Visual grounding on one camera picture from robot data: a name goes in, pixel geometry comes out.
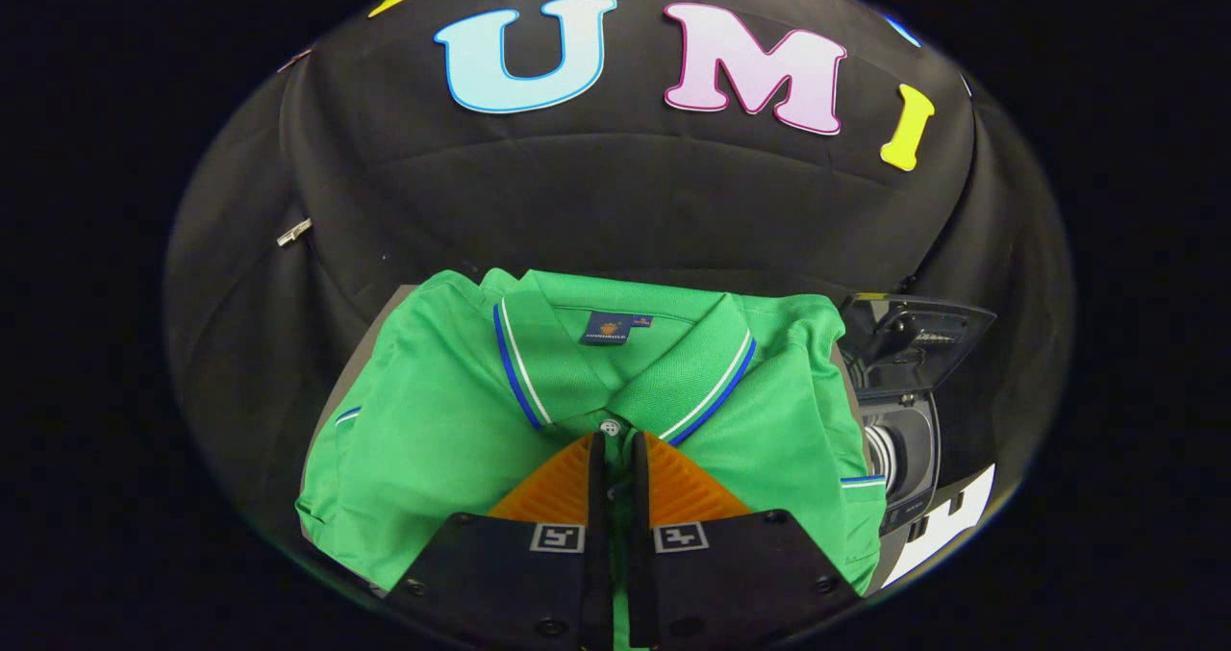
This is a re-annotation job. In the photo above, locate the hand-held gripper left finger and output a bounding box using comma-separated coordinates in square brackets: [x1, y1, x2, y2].
[385, 430, 614, 651]

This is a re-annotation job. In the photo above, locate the black backdrop cloth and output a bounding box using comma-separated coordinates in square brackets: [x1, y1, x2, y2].
[163, 0, 1075, 585]

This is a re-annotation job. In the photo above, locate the grey cabinet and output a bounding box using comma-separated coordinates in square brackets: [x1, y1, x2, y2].
[300, 284, 418, 541]

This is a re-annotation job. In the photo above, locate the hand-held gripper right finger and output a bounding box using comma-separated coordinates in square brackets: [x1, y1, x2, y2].
[627, 430, 863, 651]

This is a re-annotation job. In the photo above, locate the green polo shirt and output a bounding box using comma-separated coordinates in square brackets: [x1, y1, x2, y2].
[295, 266, 888, 651]

